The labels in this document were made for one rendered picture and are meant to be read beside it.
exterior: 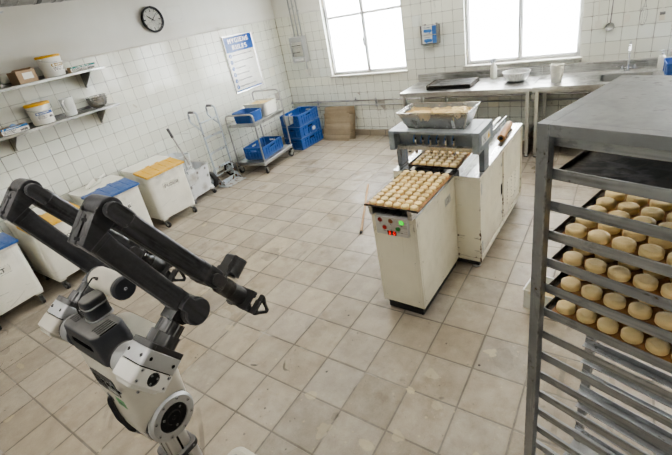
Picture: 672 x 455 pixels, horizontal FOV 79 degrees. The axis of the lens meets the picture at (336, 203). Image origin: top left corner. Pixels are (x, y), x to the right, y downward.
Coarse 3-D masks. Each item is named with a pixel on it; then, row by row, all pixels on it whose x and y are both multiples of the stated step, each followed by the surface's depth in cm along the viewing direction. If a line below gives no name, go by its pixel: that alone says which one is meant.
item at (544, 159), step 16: (544, 128) 97; (544, 144) 98; (544, 160) 100; (544, 176) 102; (544, 192) 103; (544, 208) 105; (544, 224) 107; (544, 240) 110; (544, 256) 112; (544, 272) 115; (544, 288) 118; (544, 304) 121; (528, 352) 130; (528, 368) 133; (528, 384) 136; (528, 400) 139; (528, 416) 142; (528, 432) 145; (528, 448) 149
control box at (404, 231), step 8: (376, 216) 277; (384, 216) 273; (392, 216) 271; (376, 224) 280; (384, 224) 276; (392, 224) 272; (408, 224) 267; (384, 232) 279; (392, 232) 275; (400, 232) 271; (408, 232) 268
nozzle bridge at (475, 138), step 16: (400, 128) 327; (416, 128) 319; (432, 128) 313; (480, 128) 293; (400, 144) 332; (432, 144) 319; (448, 144) 311; (464, 144) 304; (480, 144) 291; (400, 160) 345; (480, 160) 304
